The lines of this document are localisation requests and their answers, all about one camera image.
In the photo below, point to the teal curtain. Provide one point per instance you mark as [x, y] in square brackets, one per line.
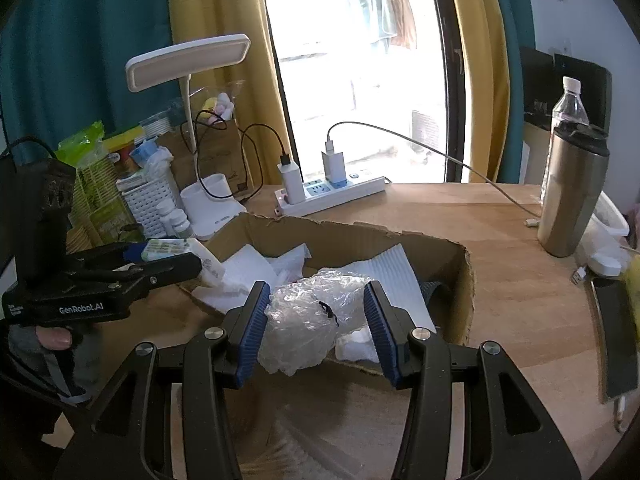
[85, 45]

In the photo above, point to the steel tumbler black lid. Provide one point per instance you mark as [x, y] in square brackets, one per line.
[572, 195]

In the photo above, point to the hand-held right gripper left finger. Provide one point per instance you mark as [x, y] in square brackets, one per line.
[252, 330]

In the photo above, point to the white power strip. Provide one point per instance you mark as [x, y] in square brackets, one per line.
[345, 191]

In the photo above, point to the brown cardboard box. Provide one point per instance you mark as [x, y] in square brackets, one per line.
[465, 305]

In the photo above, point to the green yellow tissue packet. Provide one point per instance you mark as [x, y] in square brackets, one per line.
[175, 252]

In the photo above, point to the short white pill bottle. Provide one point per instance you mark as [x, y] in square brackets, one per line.
[181, 225]

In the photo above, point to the person's left hand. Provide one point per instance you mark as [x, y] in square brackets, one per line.
[56, 338]

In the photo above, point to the red label can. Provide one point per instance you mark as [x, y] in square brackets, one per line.
[124, 162]

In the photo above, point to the black smartphone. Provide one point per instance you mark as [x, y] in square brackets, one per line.
[617, 340]

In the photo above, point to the tall white pill bottle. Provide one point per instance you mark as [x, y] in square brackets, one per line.
[165, 217]

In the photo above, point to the white woven plastic basket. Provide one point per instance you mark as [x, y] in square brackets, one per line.
[150, 205]

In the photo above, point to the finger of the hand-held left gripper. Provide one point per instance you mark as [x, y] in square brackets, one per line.
[112, 255]
[165, 267]

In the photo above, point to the white desk lamp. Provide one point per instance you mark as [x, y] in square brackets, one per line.
[190, 60]

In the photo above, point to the white plastic container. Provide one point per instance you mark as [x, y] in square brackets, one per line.
[607, 230]

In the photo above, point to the white foam sheets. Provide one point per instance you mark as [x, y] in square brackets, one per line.
[250, 272]

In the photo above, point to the yellow curtain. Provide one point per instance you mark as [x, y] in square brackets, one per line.
[220, 15]

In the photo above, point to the clear plastic bag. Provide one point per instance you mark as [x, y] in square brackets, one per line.
[310, 320]

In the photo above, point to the pastel plush toy in bag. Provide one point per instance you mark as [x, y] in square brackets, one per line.
[222, 106]

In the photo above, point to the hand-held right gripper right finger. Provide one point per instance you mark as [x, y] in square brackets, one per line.
[380, 335]

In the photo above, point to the clear water bottle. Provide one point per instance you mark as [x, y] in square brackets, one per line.
[570, 105]

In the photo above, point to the green pack of paper cups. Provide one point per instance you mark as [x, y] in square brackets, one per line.
[95, 180]

